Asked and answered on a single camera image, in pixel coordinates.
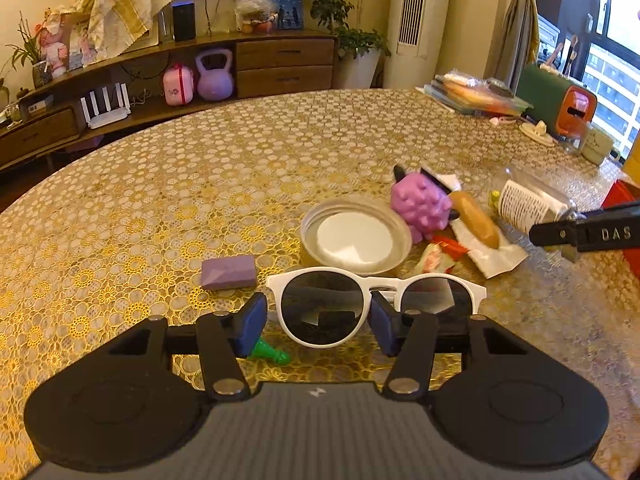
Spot pink toy case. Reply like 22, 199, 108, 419
162, 63, 195, 107

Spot white round sunglasses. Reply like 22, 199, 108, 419
265, 266, 487, 350

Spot black cylinder speaker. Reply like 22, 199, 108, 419
171, 2, 197, 43

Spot labelled glass jar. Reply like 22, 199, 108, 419
487, 164, 579, 235

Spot purple rectangular eraser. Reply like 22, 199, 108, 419
200, 254, 257, 291

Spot white standing air conditioner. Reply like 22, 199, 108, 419
383, 0, 456, 92

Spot white antenna router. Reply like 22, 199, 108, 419
80, 82, 132, 130

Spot purple bumpy toy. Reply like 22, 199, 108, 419
390, 165, 454, 244

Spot white small dish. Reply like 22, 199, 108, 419
519, 119, 556, 147

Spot white paper wrapper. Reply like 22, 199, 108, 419
451, 217, 529, 279

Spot beige tied curtain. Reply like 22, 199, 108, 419
492, 0, 541, 92

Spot red plastic object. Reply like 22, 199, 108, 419
599, 179, 640, 282

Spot green storage box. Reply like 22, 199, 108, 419
514, 62, 586, 134

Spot black white small packet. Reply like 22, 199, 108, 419
419, 164, 463, 194

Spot stack of books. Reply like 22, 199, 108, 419
423, 68, 534, 119

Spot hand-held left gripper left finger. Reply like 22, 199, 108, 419
107, 292, 268, 402

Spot green plastic pawn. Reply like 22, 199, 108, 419
249, 337, 292, 366

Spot toy bread roll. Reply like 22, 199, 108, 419
449, 190, 501, 250

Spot pink framed picture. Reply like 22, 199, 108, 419
69, 24, 102, 69

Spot plastic bag of fruit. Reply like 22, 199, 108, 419
235, 0, 280, 35

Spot orange plastic holder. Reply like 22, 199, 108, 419
554, 84, 599, 144

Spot red white candy wrapper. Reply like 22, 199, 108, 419
417, 235, 471, 276

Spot white lidded mug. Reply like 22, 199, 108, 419
579, 124, 621, 166

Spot green potted tree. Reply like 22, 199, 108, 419
298, 0, 392, 90

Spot blue photo print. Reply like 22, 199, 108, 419
270, 0, 305, 30

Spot window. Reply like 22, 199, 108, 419
534, 0, 640, 162

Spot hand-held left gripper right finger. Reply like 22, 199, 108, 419
369, 291, 538, 401

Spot wooden curved cabinet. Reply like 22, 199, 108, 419
0, 29, 342, 172

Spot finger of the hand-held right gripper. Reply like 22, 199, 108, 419
528, 210, 585, 262

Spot purple kettlebell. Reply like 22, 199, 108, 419
194, 48, 235, 102

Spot pink doll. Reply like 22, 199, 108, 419
33, 8, 71, 74

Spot makeup brushes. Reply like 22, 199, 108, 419
539, 34, 586, 76

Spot potted orchid plant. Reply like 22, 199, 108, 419
5, 10, 55, 89

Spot wooden cabinet drawer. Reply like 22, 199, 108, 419
236, 65, 334, 99
0, 107, 84, 164
235, 38, 335, 70

